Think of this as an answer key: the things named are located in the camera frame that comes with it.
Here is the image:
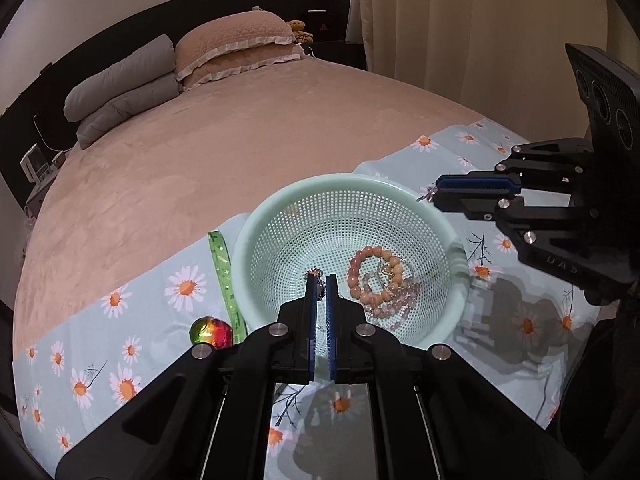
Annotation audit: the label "upper tan ruffled pillow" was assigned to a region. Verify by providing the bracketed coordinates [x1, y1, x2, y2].
[175, 10, 294, 81]

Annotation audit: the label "upper grey pillow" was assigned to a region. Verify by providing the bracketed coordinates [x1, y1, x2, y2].
[63, 35, 176, 122]

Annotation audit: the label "tan bedspread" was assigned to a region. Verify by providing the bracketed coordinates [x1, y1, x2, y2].
[13, 58, 478, 351]

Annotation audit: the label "cream curtain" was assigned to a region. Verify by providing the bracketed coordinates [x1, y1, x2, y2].
[359, 0, 639, 141]

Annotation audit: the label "lower grey pillow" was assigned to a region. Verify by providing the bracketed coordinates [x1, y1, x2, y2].
[76, 73, 181, 150]

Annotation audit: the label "iridescent red green ball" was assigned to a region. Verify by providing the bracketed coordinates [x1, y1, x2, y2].
[189, 316, 233, 349]

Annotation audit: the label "green measuring strap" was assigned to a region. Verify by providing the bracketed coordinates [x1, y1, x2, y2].
[207, 230, 249, 345]

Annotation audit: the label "orange bead bracelet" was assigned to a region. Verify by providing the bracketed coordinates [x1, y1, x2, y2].
[347, 245, 406, 311]

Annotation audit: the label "brown plush toy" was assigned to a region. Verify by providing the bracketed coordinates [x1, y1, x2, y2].
[288, 20, 314, 46]

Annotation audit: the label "pearl earrings with hoop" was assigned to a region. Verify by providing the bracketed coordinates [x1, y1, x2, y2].
[416, 184, 437, 203]

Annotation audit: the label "white bedside device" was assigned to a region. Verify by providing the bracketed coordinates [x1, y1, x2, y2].
[20, 144, 49, 183]

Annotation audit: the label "daisy print light blue cloth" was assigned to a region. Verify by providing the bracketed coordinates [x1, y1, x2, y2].
[14, 120, 600, 479]

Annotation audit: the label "grey pillow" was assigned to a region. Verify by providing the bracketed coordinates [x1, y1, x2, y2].
[63, 35, 176, 122]
[76, 73, 181, 150]

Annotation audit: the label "pink bead necklace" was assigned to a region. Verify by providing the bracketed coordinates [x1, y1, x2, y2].
[364, 268, 424, 323]

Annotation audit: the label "mint green plastic basket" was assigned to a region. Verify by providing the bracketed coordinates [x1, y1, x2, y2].
[231, 174, 470, 348]

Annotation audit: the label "lower tan ruffled pillow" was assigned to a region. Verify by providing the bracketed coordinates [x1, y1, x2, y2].
[181, 44, 305, 90]

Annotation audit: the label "tan ruffled pillow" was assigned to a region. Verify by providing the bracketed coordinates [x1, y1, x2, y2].
[175, 10, 294, 81]
[181, 44, 305, 90]

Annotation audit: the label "black headboard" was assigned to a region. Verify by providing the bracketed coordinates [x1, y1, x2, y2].
[1, 0, 368, 206]

